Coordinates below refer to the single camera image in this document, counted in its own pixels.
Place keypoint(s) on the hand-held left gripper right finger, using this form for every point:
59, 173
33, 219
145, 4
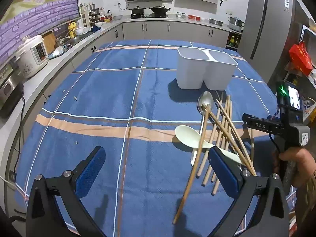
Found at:
223, 170

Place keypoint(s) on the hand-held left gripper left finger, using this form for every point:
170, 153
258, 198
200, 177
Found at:
90, 170

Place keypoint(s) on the white plastic spoon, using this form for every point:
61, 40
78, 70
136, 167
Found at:
186, 134

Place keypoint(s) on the metal spoon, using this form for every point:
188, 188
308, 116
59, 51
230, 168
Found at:
205, 101

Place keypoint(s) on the white two-compartment utensil holder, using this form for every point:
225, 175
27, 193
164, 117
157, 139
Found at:
195, 71

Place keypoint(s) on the person's right hand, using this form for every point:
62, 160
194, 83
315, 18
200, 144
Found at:
305, 160

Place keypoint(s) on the red plastic bag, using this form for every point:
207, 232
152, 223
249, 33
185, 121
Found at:
301, 58

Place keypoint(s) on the blue plaid tablecloth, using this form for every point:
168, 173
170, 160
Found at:
98, 91

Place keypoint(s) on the white metal shelf rack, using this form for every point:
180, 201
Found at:
305, 33

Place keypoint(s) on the grey refrigerator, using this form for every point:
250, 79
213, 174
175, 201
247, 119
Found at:
266, 29

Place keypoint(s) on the white kitchen countertop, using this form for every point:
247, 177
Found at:
37, 79

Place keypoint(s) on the row of oil bottles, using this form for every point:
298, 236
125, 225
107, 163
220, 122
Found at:
233, 42

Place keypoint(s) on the silver countertop oven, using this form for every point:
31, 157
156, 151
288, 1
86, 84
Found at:
7, 88

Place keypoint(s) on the steel steamer pot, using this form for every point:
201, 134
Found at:
235, 24

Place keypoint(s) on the white plate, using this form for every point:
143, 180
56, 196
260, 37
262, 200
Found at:
57, 51

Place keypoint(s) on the blue dish tray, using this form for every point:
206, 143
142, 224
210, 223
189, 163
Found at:
65, 48

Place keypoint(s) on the white rice cooker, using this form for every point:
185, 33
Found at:
29, 56

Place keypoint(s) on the steel sink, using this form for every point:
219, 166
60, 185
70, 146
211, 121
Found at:
76, 39

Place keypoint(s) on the steel pan with lid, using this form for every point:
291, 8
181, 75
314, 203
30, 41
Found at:
216, 21

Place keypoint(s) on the wooden cutting board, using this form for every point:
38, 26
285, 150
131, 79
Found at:
48, 43

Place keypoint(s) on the stack of white bowls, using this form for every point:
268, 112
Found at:
79, 31

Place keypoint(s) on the yellow bottle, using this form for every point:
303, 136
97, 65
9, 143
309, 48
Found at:
72, 29

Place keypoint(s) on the red food containers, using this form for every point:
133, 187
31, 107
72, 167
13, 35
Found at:
193, 17

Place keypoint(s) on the wooden dish rack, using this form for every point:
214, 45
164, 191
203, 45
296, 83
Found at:
86, 17

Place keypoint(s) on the grey base cabinets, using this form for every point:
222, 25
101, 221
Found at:
158, 30

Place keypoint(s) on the steel bowl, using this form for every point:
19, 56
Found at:
117, 17

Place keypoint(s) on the glass jars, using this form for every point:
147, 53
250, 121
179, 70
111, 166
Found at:
181, 14

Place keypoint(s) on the black gas stove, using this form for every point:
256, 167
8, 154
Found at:
148, 16

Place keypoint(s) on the black cooking pot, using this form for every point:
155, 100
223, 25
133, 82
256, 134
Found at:
137, 10

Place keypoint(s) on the black wok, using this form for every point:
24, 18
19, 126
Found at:
159, 10

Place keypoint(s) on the purple brick wall mural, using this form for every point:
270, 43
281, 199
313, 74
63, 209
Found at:
37, 12

